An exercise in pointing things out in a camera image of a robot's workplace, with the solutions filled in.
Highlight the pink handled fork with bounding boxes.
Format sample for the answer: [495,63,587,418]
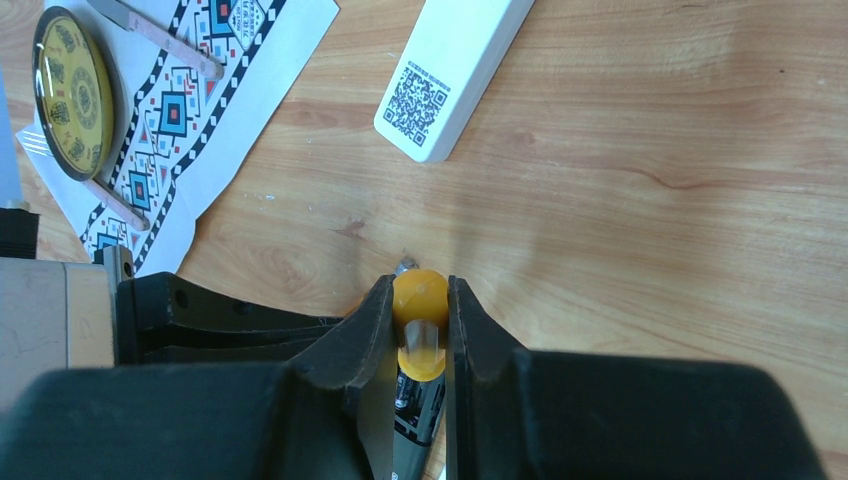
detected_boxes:
[16,129,152,233]

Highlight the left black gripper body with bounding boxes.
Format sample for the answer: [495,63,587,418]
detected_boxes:
[94,246,342,365]

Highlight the patterned white placemat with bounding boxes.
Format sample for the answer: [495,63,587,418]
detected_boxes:
[17,1,339,275]

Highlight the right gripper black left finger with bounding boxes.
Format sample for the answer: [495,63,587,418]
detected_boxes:
[1,275,397,479]

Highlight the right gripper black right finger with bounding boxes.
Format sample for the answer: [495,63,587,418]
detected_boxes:
[446,277,826,479]

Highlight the yellow black plate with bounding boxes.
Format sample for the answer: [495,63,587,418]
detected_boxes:
[32,6,115,181]

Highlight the yellow handled screwdriver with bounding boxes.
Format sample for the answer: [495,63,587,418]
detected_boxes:
[392,257,449,479]

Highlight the pink handled knife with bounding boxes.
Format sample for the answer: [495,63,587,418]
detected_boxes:
[87,0,224,80]

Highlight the white slim remote control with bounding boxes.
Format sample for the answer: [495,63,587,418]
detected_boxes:
[374,0,534,163]

